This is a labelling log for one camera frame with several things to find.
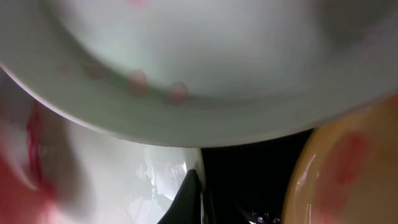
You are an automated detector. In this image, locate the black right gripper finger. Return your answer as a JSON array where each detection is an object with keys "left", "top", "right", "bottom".
[{"left": 158, "top": 169, "right": 202, "bottom": 224}]

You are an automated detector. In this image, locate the mint green plate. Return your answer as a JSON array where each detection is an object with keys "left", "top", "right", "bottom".
[
  {"left": 1, "top": 0, "right": 397, "bottom": 147},
  {"left": 1, "top": 72, "right": 207, "bottom": 224}
]

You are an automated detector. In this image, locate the yellow plate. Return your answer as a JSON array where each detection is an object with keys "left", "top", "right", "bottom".
[{"left": 282, "top": 96, "right": 397, "bottom": 224}]

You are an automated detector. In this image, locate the round black tray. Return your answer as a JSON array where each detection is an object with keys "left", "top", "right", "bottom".
[{"left": 201, "top": 130, "right": 312, "bottom": 223}]

